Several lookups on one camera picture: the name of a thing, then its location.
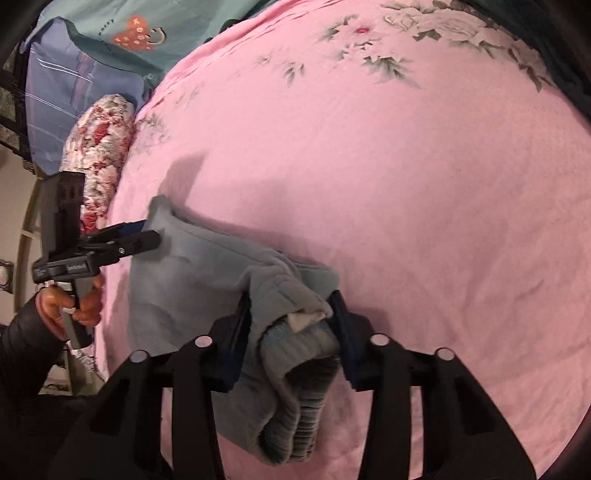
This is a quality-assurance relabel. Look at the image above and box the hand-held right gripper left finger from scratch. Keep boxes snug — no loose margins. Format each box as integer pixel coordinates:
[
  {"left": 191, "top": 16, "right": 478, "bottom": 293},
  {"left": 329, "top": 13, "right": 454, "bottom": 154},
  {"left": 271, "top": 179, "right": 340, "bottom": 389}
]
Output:
[{"left": 58, "top": 295, "right": 253, "bottom": 480}]

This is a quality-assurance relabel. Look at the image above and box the teal printed blanket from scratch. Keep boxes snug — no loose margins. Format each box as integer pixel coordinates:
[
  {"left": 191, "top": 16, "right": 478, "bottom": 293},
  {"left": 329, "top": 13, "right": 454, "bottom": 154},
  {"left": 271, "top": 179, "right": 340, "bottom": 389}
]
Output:
[{"left": 21, "top": 0, "right": 278, "bottom": 79}]

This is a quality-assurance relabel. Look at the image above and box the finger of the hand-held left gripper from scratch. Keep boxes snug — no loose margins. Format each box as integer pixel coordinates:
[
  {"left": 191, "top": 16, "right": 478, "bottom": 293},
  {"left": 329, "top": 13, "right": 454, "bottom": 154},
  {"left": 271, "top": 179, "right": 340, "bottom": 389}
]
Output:
[
  {"left": 85, "top": 220, "right": 147, "bottom": 245},
  {"left": 92, "top": 230, "right": 161, "bottom": 266}
]

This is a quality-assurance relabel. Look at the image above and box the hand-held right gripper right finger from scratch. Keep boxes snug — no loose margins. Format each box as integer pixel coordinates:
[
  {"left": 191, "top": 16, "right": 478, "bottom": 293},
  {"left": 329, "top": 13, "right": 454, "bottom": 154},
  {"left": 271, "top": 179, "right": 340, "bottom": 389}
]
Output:
[{"left": 329, "top": 291, "right": 536, "bottom": 480}]

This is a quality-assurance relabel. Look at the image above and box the red floral pillow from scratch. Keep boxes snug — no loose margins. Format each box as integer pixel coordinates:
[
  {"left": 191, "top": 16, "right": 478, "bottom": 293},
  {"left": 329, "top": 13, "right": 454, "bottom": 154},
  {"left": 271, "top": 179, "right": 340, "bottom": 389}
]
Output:
[{"left": 58, "top": 93, "right": 138, "bottom": 370}]

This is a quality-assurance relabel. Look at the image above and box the person's left hand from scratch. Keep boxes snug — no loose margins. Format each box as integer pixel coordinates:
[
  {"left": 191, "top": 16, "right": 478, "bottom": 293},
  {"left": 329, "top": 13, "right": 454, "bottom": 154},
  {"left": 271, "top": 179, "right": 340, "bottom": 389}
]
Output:
[{"left": 37, "top": 274, "right": 104, "bottom": 341}]

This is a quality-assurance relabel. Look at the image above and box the pink floral bed sheet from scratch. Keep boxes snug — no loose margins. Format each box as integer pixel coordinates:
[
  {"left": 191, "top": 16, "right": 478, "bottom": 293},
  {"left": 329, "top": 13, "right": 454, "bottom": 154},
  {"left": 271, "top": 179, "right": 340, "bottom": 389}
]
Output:
[{"left": 95, "top": 0, "right": 591, "bottom": 480}]

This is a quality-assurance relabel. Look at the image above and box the blue striped pillow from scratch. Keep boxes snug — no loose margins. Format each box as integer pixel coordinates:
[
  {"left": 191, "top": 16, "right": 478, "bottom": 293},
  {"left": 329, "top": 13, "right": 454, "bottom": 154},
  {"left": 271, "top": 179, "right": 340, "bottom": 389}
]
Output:
[{"left": 25, "top": 17, "right": 155, "bottom": 177}]

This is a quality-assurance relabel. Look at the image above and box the person's left forearm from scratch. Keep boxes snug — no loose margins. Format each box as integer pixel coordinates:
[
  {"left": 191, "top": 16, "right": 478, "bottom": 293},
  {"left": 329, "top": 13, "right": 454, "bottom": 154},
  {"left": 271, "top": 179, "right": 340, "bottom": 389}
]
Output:
[{"left": 0, "top": 293, "right": 109, "bottom": 480}]

